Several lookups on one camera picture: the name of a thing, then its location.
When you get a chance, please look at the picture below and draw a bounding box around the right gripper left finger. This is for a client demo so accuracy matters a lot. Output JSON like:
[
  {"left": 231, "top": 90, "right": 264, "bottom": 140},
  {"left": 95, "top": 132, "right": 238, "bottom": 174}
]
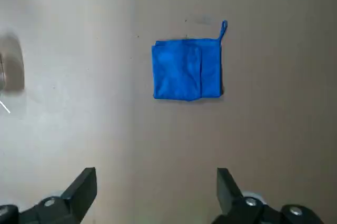
[{"left": 0, "top": 167, "right": 97, "bottom": 224}]

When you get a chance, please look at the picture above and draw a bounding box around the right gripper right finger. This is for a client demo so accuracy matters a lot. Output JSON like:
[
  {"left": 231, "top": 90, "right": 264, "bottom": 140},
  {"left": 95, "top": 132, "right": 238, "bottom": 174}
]
[{"left": 210, "top": 167, "right": 324, "bottom": 224}]

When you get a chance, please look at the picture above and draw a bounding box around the blue dishcloth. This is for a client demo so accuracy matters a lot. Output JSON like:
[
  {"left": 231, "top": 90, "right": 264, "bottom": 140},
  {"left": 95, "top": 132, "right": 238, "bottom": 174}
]
[{"left": 151, "top": 20, "right": 229, "bottom": 102}]

